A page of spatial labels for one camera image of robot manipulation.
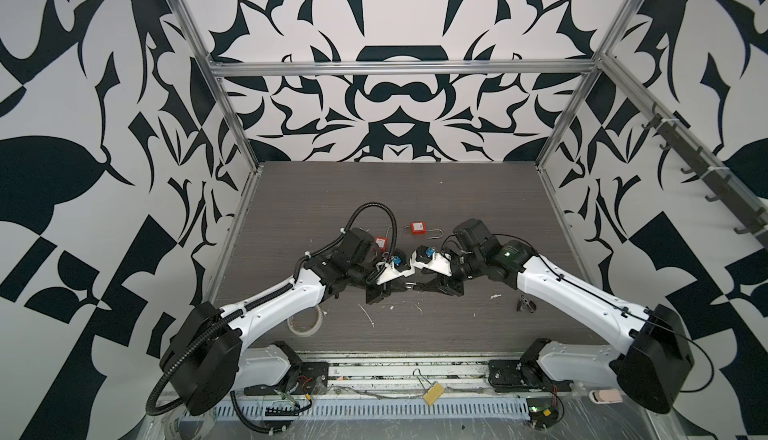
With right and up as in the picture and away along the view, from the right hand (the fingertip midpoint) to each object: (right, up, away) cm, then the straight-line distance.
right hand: (426, 274), depth 76 cm
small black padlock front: (-4, -3, 0) cm, 5 cm away
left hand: (-5, -1, 0) cm, 5 cm away
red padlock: (-11, +5, +22) cm, 25 cm away
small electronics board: (+27, -31, -5) cm, 41 cm away
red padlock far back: (+1, +9, +23) cm, 25 cm away
